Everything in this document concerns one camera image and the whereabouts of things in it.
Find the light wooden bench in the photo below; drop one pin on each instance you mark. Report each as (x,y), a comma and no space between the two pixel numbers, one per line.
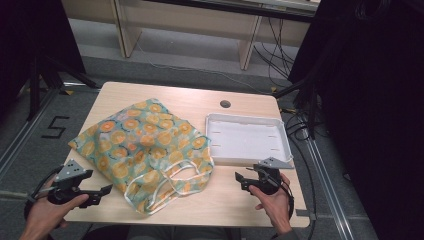
(186,23)

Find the metal floor rail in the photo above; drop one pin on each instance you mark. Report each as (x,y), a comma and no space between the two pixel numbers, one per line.
(328,186)
(30,130)

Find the black tripod stand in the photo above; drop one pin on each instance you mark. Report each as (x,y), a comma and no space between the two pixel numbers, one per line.
(46,76)

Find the black metal stand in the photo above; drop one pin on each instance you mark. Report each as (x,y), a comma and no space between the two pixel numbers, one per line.
(308,96)

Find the person's right hand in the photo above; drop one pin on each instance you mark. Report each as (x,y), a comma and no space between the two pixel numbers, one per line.
(273,208)

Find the black curtain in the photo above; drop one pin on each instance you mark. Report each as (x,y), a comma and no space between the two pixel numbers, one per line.
(30,36)
(373,110)

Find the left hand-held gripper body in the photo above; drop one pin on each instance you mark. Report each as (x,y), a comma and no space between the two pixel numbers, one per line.
(68,181)

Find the fruit print shopping bag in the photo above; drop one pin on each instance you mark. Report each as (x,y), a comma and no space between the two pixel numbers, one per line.
(143,140)

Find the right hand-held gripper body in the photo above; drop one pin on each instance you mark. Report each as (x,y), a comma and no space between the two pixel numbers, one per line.
(266,178)

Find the white plastic tray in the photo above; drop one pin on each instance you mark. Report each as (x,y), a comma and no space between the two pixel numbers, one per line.
(245,141)

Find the person's left hand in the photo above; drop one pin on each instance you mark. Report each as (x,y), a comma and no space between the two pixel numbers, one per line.
(46,216)

